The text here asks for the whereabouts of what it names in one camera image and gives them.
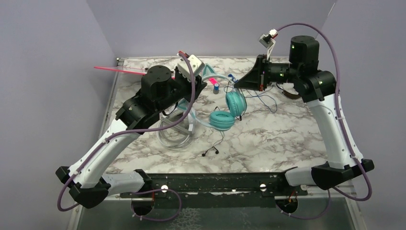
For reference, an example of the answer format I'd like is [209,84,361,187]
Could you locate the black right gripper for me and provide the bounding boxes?
[234,55,300,92]

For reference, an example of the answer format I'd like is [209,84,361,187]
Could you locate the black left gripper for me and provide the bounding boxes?
[156,65,207,112]

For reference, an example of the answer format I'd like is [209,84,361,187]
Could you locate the white grey over-ear headphones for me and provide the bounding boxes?
[157,108,197,149]

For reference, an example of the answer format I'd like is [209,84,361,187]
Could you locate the black wired earbuds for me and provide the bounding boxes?
[201,79,248,157]

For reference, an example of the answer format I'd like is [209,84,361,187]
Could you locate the teal cat-ear headphones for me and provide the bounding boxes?
[194,64,234,127]

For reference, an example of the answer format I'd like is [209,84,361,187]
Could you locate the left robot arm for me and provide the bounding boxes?
[56,64,207,209]

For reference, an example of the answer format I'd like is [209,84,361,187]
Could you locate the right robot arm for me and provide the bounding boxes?
[235,35,374,195]

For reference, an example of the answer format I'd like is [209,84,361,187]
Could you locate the brown over-ear headphones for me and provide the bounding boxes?
[282,89,302,100]

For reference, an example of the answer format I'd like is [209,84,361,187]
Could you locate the pink highlighter marker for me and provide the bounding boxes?
[205,77,219,88]

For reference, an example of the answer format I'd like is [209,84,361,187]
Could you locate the blue grey stamp cylinder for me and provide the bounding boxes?
[213,83,220,94]

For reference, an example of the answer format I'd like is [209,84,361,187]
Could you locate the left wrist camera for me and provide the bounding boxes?
[177,51,205,82]

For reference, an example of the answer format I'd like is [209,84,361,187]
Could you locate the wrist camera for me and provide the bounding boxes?
[177,51,205,82]
[259,29,278,61]

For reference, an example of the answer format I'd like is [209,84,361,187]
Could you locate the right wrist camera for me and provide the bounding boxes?
[259,29,278,61]

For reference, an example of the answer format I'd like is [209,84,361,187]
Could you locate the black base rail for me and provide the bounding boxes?
[120,172,308,208]

